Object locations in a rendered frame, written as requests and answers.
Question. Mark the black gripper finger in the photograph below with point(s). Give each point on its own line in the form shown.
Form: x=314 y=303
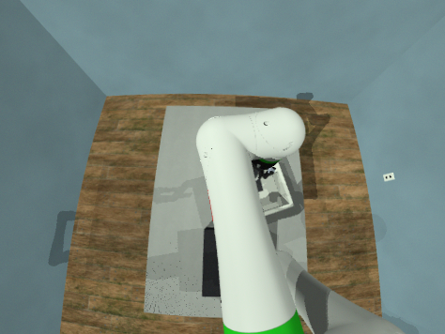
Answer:
x=270 y=172

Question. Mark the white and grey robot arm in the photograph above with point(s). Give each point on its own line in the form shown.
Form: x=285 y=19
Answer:
x=255 y=295

